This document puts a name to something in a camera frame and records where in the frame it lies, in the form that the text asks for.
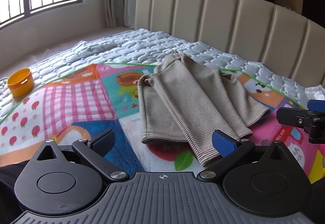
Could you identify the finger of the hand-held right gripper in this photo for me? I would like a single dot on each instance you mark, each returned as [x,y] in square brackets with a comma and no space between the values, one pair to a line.
[316,105]
[292,116]

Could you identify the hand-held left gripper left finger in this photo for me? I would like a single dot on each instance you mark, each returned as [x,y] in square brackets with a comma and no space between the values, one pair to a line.
[102,141]

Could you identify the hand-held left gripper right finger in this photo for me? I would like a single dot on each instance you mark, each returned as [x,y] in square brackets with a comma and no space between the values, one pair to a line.
[224,143]

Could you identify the beige striped knit garment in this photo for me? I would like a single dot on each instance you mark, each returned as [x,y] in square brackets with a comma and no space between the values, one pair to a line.
[177,102]

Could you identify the colourful cartoon play mat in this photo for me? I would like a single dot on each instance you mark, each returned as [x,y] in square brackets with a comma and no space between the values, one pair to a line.
[76,102]

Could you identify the pale quilted mattress pad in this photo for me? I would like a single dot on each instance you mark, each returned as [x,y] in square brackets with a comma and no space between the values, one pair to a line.
[127,46]

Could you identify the orange plastic container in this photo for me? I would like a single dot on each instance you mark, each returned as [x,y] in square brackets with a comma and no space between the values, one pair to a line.
[20,83]

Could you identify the dark cloth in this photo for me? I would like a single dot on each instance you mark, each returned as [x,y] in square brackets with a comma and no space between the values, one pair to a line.
[9,188]

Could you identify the beige padded headboard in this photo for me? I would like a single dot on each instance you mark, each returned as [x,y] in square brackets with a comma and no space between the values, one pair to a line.
[228,18]

